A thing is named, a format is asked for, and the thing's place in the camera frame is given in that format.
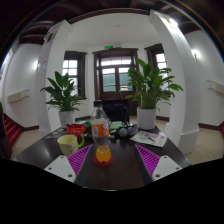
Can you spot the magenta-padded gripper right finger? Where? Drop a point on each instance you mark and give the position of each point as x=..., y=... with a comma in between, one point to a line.
x=150, y=160

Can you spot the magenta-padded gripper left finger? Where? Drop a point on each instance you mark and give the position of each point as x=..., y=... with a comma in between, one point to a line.
x=78, y=160

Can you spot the orange drink plastic bottle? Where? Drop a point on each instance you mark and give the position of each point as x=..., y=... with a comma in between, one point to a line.
x=100, y=130

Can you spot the pale yellow printed mug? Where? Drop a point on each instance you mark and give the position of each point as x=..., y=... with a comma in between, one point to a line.
x=68, y=145

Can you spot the white printed paper sheet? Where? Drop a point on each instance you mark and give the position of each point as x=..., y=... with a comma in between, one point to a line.
x=150, y=138

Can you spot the grey ball-head microphone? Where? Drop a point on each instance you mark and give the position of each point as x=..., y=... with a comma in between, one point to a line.
x=132, y=130
x=123, y=132

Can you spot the green book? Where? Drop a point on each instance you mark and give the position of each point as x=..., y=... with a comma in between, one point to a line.
x=115, y=125

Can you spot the black chair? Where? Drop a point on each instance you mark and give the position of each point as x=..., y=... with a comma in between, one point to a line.
x=115, y=110

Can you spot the small potted leafy plant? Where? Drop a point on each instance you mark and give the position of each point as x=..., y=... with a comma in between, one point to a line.
x=63, y=95

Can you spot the red carpeted staircase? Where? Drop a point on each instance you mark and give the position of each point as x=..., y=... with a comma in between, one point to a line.
x=11, y=130

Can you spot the large potted leafy plant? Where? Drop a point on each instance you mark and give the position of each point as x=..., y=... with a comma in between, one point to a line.
x=150, y=83

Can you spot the dark wooden glazed door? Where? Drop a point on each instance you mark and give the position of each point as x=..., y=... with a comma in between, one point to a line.
x=111, y=78

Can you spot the wide dark-framed window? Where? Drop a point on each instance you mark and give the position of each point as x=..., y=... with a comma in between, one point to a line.
x=71, y=71

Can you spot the narrow dark-framed window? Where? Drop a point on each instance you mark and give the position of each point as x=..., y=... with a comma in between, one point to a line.
x=160, y=60

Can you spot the green exit sign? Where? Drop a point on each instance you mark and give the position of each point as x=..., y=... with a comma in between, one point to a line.
x=109, y=47

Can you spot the white wall unit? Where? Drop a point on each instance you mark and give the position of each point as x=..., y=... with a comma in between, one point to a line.
x=17, y=96
x=216, y=87

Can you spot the glowing wall lamp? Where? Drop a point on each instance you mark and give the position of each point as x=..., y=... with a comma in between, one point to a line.
x=195, y=54

